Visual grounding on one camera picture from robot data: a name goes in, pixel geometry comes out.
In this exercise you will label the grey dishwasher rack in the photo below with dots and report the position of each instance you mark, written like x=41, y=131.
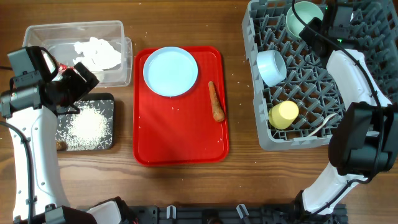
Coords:
x=308, y=84

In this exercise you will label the brown food lump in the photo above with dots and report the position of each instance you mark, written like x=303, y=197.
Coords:
x=61, y=146

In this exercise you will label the green bowl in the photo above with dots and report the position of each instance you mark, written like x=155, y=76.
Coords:
x=306, y=11

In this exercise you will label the large light blue plate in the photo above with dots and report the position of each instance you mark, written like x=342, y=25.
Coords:
x=170, y=71

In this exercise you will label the yellow cup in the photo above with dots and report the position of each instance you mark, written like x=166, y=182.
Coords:
x=281, y=116

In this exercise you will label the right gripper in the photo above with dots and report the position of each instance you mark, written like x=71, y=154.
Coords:
x=306, y=34

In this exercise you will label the white rice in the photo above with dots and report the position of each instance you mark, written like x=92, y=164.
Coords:
x=88, y=129

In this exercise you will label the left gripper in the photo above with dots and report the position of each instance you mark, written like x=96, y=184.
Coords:
x=80, y=86

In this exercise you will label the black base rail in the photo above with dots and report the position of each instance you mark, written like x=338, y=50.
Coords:
x=267, y=214

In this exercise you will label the orange carrot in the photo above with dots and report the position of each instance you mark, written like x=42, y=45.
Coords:
x=218, y=114

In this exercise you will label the light blue bowl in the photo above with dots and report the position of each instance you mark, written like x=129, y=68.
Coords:
x=272, y=67

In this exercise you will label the red snack wrapper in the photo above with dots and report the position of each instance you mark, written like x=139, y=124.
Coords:
x=63, y=68

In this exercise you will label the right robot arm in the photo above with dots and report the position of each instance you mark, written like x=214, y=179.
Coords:
x=365, y=141

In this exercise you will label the white napkin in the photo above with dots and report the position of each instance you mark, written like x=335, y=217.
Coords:
x=97, y=55

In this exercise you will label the black tray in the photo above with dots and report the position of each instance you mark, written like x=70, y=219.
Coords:
x=93, y=124

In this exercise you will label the red serving tray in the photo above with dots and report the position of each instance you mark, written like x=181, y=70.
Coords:
x=181, y=129

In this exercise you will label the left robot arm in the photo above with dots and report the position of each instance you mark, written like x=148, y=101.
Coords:
x=38, y=93

